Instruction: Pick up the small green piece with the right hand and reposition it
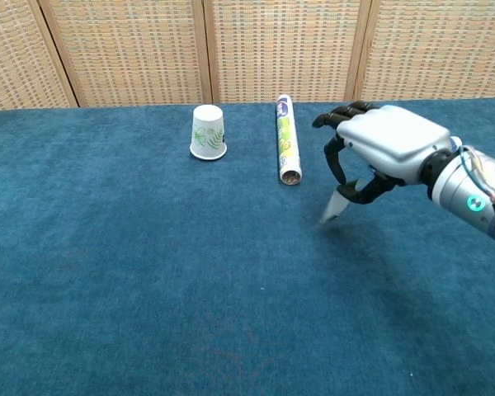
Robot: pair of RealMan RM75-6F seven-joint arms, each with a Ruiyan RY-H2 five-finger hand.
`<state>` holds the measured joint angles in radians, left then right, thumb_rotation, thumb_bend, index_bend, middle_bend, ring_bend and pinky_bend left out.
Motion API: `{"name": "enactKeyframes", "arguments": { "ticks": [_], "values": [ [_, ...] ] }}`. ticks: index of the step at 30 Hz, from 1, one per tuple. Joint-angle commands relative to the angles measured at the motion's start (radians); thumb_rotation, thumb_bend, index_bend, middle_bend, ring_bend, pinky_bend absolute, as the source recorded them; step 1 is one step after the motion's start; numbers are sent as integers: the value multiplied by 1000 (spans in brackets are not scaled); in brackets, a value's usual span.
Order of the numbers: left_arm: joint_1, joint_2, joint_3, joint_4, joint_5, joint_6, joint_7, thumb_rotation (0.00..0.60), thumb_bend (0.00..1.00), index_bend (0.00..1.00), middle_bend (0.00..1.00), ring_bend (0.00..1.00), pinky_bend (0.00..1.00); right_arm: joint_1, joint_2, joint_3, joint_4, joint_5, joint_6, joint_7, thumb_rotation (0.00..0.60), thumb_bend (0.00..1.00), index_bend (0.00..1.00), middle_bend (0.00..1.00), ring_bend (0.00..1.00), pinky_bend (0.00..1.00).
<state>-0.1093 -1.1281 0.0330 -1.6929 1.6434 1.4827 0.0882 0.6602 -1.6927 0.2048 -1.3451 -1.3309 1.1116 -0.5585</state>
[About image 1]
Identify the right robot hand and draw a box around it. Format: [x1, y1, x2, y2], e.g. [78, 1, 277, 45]
[312, 101, 463, 205]

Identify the plastic wrap roll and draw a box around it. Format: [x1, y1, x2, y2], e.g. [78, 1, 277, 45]
[275, 93, 304, 186]

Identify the teal table mat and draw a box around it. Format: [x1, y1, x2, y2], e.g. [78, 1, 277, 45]
[0, 97, 495, 396]

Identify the woven bamboo folding screen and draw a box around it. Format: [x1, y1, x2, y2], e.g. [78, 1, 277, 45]
[0, 0, 495, 113]

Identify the white paper cup leaf print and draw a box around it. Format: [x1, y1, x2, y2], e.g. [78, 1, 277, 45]
[189, 104, 228, 162]

